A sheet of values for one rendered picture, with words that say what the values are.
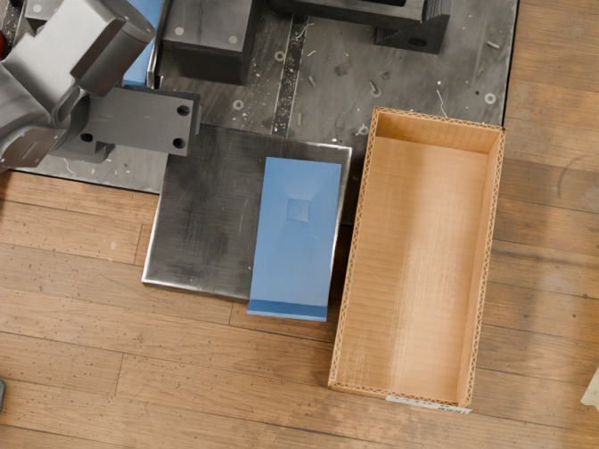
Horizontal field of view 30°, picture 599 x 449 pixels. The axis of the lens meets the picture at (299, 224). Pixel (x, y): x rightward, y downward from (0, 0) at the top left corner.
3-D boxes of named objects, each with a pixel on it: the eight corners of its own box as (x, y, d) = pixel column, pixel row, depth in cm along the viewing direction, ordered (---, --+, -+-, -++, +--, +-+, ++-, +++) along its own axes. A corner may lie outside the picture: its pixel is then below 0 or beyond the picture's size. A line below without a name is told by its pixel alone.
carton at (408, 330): (326, 390, 102) (329, 379, 94) (368, 134, 108) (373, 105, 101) (465, 414, 101) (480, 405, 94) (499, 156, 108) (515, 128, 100)
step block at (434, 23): (373, 44, 110) (380, 4, 101) (377, 17, 110) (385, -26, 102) (438, 54, 109) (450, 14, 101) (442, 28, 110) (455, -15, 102)
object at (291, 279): (247, 319, 101) (246, 313, 98) (266, 158, 105) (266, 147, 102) (324, 327, 100) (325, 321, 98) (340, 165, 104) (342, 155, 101)
